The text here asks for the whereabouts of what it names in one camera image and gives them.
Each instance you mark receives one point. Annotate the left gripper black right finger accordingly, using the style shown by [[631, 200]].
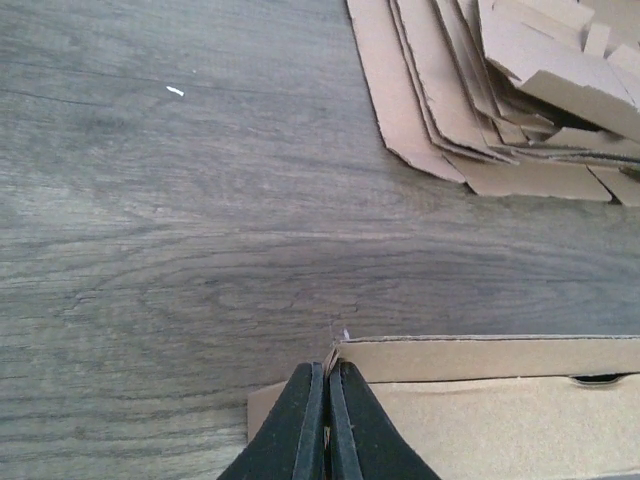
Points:
[[363, 441]]

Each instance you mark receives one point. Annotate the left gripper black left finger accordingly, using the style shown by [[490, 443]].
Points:
[[290, 443]]

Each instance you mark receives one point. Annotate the cardboard box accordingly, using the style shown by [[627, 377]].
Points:
[[498, 407]]

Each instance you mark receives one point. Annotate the stack of flat cardboard blanks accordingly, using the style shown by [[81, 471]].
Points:
[[530, 98]]

